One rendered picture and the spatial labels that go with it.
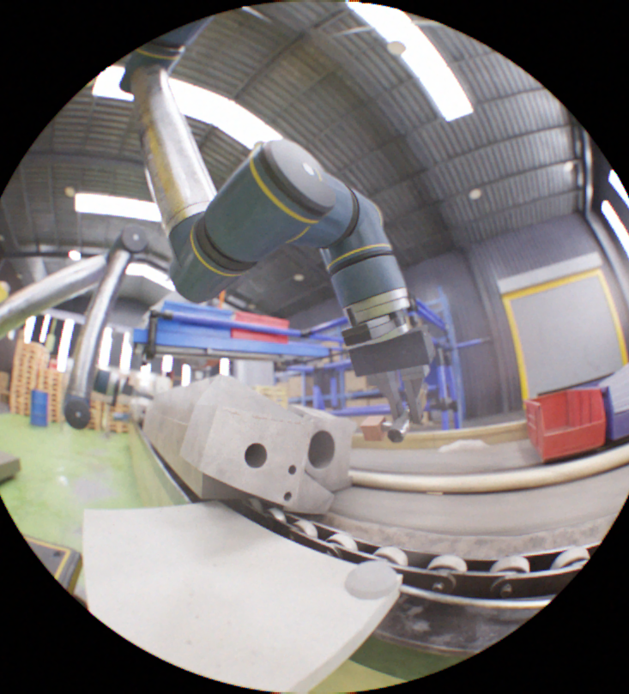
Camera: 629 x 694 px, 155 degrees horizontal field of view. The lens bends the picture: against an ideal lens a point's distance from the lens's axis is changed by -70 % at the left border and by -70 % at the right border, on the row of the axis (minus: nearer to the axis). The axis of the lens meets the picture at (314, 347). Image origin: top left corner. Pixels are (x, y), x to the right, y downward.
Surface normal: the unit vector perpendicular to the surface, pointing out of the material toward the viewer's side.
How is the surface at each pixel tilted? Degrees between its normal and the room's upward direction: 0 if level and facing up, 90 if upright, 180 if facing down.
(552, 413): 88
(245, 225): 158
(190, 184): 100
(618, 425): 95
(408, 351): 115
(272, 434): 90
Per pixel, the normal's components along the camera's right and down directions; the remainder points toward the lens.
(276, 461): 0.72, -0.21
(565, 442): -0.69, -0.09
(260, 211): -0.22, 0.83
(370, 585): -0.23, -0.79
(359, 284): -0.42, 0.20
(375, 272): -0.06, 0.08
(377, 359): -0.61, 0.26
